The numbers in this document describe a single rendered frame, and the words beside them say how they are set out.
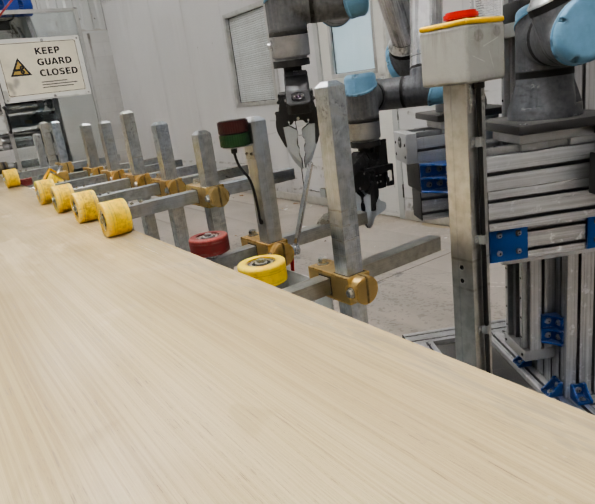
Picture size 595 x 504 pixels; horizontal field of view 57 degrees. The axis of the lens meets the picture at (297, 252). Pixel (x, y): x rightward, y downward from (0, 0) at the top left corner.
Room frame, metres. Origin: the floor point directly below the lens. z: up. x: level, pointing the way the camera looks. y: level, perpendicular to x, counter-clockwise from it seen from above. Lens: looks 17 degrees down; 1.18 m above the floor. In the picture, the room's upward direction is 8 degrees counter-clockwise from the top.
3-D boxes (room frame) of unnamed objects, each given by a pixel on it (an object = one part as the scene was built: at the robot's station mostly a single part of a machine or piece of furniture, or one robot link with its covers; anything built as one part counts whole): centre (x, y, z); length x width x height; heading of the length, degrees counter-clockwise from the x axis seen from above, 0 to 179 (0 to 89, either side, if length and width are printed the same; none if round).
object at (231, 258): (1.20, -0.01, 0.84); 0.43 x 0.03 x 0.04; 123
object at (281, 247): (1.14, 0.07, 0.85); 0.13 x 0.06 x 0.05; 33
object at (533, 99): (1.22, -0.58, 1.09); 0.15 x 0.15 x 0.10
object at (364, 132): (1.33, -0.20, 1.05); 0.08 x 0.08 x 0.05
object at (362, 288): (0.93, -0.07, 0.83); 0.13 x 0.06 x 0.05; 33
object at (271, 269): (0.86, 0.06, 0.85); 0.08 x 0.08 x 0.11
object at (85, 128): (2.17, 0.73, 0.90); 0.03 x 0.03 x 0.48; 33
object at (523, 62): (1.22, -0.58, 1.21); 0.13 x 0.12 x 0.14; 176
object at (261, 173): (1.12, 0.05, 0.89); 0.03 x 0.03 x 0.48; 33
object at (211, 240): (1.09, 0.17, 0.85); 0.08 x 0.08 x 0.11
